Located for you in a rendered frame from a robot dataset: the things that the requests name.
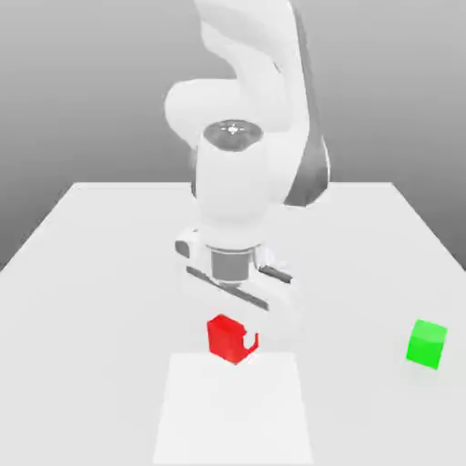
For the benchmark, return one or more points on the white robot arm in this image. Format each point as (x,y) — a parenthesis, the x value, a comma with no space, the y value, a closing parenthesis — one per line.
(233,189)

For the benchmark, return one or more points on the small green cube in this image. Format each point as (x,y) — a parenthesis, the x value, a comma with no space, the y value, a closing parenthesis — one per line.
(425,344)

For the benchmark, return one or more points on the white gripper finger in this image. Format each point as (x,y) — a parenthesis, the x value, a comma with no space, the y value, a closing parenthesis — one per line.
(249,336)

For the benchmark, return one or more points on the small red cube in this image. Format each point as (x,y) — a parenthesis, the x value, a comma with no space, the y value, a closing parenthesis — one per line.
(222,340)

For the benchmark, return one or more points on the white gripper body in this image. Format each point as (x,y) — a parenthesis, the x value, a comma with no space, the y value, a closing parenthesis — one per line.
(233,296)

